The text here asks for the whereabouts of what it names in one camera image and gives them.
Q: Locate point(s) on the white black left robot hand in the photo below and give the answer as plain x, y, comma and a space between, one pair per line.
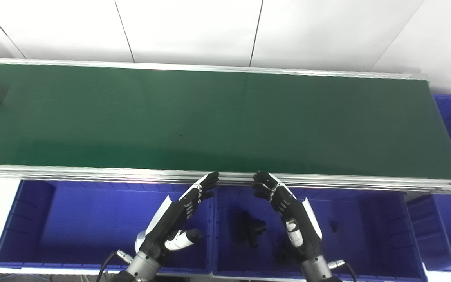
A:
170, 219

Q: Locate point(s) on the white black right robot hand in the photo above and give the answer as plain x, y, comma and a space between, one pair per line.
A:
296, 219

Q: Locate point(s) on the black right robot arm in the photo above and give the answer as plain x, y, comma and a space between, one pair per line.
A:
315, 271

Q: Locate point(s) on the small black plastic part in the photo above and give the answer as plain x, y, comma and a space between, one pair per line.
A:
333, 225

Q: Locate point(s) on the large black plastic part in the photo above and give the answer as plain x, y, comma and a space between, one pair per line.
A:
247, 229

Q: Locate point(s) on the green conveyor belt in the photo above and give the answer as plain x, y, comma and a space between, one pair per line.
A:
210, 117
92, 174

